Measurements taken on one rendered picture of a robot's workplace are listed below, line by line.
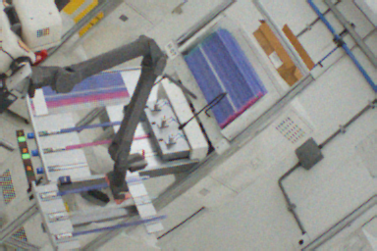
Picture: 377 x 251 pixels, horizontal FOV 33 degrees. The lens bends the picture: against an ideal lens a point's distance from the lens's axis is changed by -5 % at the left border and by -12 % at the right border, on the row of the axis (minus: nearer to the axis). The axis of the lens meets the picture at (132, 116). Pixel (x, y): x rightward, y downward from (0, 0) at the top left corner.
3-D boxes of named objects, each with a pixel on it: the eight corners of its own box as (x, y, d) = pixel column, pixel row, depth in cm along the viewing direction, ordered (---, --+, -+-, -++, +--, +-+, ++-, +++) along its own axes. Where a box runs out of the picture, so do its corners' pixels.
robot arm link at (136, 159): (108, 145, 265) (118, 153, 257) (134, 136, 269) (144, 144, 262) (111, 172, 269) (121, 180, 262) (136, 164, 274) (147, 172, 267)
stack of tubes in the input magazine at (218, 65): (219, 127, 307) (262, 91, 298) (182, 56, 340) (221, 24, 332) (233, 137, 316) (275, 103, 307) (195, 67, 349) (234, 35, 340)
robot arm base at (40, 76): (24, 59, 234) (33, 82, 228) (44, 55, 238) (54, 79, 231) (21, 75, 240) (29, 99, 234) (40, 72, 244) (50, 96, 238)
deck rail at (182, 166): (49, 193, 299) (49, 184, 295) (48, 190, 301) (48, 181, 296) (197, 169, 319) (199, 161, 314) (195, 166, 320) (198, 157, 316)
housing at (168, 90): (188, 169, 320) (192, 149, 310) (155, 98, 352) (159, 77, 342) (203, 166, 322) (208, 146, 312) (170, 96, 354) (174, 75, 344)
